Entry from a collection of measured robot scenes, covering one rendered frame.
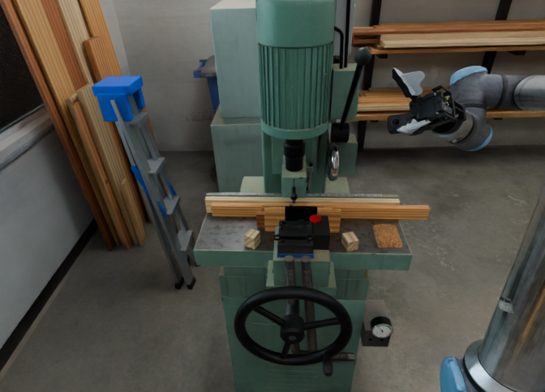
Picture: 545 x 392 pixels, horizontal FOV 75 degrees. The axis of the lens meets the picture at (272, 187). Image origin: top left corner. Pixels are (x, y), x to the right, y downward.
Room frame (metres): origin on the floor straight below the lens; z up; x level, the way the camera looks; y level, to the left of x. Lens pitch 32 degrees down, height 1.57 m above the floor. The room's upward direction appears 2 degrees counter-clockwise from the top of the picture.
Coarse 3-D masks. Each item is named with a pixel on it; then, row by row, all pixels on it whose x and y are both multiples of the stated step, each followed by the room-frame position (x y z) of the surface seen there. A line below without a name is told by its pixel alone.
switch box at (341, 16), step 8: (344, 0) 1.14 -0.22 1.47; (352, 0) 1.14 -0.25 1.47; (344, 8) 1.14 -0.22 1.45; (352, 8) 1.14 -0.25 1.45; (336, 16) 1.14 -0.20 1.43; (344, 16) 1.14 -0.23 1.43; (352, 16) 1.14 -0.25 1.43; (336, 24) 1.14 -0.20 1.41; (344, 24) 1.14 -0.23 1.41; (352, 24) 1.14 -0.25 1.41; (336, 32) 1.14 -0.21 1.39; (344, 32) 1.14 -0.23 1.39; (352, 32) 1.15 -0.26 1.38; (336, 40) 1.14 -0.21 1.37; (344, 40) 1.14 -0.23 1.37; (336, 48) 1.14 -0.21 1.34; (344, 48) 1.14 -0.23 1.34
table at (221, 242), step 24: (216, 240) 0.78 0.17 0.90; (240, 240) 0.77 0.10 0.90; (264, 240) 0.77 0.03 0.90; (336, 240) 0.76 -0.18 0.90; (360, 240) 0.76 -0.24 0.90; (216, 264) 0.74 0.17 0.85; (240, 264) 0.73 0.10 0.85; (264, 264) 0.72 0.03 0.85; (336, 264) 0.71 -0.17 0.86; (360, 264) 0.70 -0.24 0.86; (384, 264) 0.70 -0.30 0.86; (408, 264) 0.69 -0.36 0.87; (336, 288) 0.62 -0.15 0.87
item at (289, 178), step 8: (304, 160) 0.93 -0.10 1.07; (304, 168) 0.88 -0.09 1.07; (288, 176) 0.84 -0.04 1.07; (296, 176) 0.84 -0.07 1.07; (304, 176) 0.84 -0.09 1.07; (288, 184) 0.83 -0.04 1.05; (296, 184) 0.83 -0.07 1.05; (304, 184) 0.83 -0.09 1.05; (288, 192) 0.83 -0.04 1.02; (296, 192) 0.83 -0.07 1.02; (304, 192) 0.83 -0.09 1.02
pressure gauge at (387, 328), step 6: (378, 318) 0.66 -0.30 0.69; (384, 318) 0.66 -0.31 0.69; (372, 324) 0.65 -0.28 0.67; (378, 324) 0.64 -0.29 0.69; (384, 324) 0.64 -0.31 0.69; (390, 324) 0.64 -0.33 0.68; (372, 330) 0.64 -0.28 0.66; (378, 330) 0.64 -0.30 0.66; (384, 330) 0.64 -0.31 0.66; (390, 330) 0.63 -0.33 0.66; (378, 336) 0.64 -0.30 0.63; (384, 336) 0.63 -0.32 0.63
